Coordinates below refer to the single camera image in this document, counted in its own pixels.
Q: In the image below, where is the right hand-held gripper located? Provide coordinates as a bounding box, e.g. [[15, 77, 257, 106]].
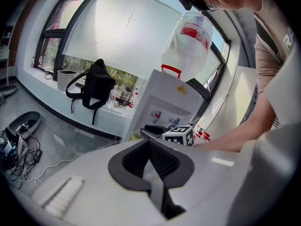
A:
[[140, 124, 195, 147]]

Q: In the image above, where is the person's right forearm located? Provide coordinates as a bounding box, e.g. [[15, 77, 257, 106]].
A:
[[194, 95, 277, 153]]

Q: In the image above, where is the red and white small object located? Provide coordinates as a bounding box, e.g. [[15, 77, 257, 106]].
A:
[[194, 125, 211, 141]]

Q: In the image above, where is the white water dispenser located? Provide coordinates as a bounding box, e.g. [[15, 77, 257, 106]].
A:
[[122, 68, 204, 142]]

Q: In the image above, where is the clear plastic bottle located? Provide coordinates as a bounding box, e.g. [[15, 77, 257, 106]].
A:
[[107, 85, 118, 109]]

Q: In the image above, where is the clear water jug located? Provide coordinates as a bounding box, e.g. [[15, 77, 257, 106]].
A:
[[160, 11, 214, 83]]

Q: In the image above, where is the black backpack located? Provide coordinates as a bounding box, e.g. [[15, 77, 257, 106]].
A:
[[65, 58, 117, 126]]

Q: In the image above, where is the white roller blind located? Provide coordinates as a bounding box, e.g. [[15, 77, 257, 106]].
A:
[[62, 0, 189, 82]]

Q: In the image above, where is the person's beige shirt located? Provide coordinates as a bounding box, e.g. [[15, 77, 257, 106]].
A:
[[253, 0, 301, 132]]

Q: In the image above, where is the white waste bin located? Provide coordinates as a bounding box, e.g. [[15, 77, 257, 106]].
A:
[[57, 69, 79, 92]]

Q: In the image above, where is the gray oval case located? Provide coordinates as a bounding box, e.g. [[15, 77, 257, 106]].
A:
[[8, 111, 42, 135]]

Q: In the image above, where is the white shelf unit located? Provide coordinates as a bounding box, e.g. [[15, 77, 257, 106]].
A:
[[0, 24, 13, 87]]

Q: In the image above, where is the white cable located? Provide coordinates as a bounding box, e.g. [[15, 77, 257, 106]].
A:
[[23, 140, 122, 186]]

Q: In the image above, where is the tangle of black cables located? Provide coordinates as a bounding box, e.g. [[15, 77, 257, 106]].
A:
[[0, 126, 43, 181]]

